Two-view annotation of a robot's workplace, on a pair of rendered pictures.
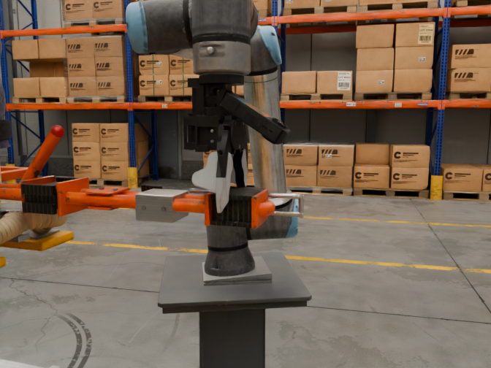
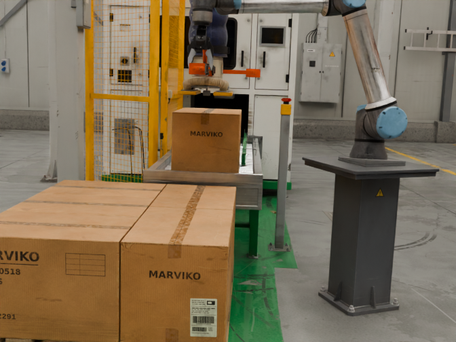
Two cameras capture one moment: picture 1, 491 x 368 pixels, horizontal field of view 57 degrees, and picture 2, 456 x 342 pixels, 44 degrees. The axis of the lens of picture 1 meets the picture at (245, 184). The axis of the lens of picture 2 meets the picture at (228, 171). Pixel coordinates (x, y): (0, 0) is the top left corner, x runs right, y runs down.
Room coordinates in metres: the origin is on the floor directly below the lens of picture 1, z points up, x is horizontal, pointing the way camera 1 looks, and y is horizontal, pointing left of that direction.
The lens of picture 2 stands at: (0.15, -2.52, 1.13)
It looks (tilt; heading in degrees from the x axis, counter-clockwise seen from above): 9 degrees down; 74
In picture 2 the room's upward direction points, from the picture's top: 2 degrees clockwise
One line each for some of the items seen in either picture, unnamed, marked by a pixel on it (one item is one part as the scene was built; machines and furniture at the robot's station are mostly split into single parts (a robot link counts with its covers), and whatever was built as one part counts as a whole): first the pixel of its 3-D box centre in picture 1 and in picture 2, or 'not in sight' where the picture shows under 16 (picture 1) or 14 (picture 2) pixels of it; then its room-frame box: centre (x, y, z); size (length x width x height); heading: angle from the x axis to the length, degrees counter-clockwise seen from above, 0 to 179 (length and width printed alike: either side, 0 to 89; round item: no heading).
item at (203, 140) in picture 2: not in sight; (208, 142); (1.01, 1.01, 0.75); 0.60 x 0.40 x 0.40; 72
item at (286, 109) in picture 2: not in sight; (282, 177); (1.55, 1.05, 0.50); 0.07 x 0.07 x 1.00; 72
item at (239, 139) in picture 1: (217, 115); (201, 36); (0.73, 0.04, 1.33); 0.09 x 0.08 x 0.12; 73
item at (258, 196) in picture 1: (237, 207); (197, 68); (0.71, 0.01, 1.19); 0.08 x 0.07 x 0.05; 73
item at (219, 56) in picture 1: (221, 61); (201, 17); (0.72, 0.04, 1.41); 0.10 x 0.09 x 0.05; 163
